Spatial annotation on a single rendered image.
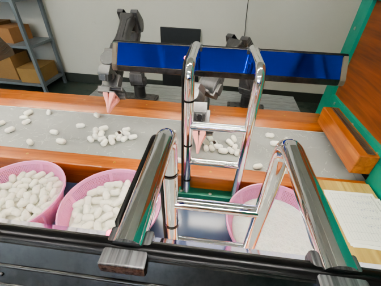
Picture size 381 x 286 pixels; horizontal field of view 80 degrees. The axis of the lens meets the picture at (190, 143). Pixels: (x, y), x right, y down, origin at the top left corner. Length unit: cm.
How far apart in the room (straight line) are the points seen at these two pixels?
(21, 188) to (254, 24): 251
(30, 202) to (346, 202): 87
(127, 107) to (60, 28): 244
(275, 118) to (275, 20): 186
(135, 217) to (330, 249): 14
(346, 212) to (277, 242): 20
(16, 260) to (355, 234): 66
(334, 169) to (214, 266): 79
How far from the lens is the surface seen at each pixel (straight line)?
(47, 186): 82
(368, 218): 76
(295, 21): 286
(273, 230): 67
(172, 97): 137
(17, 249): 23
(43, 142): 102
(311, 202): 22
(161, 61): 66
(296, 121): 109
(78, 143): 95
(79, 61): 344
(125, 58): 69
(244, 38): 96
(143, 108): 106
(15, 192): 85
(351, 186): 83
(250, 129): 57
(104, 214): 68
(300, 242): 69
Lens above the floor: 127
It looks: 37 degrees down
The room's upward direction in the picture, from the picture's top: 2 degrees clockwise
